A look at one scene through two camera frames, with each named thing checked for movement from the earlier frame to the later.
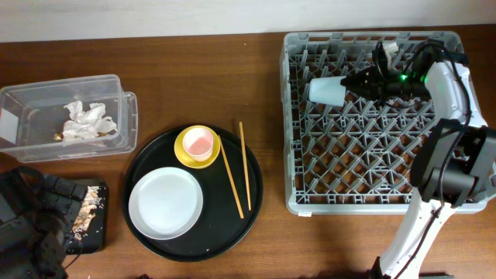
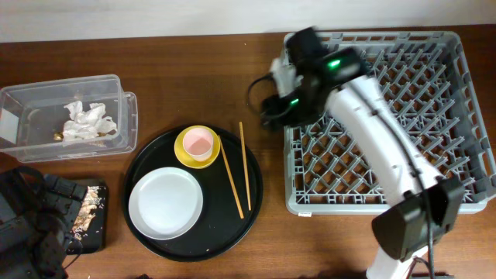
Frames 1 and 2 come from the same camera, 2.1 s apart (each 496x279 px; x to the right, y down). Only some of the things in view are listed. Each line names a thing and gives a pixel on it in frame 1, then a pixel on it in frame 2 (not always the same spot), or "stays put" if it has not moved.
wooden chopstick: [245, 167] stays put
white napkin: [87, 124] stays put
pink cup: [198, 142] stays put
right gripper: [376, 86] -> [278, 111]
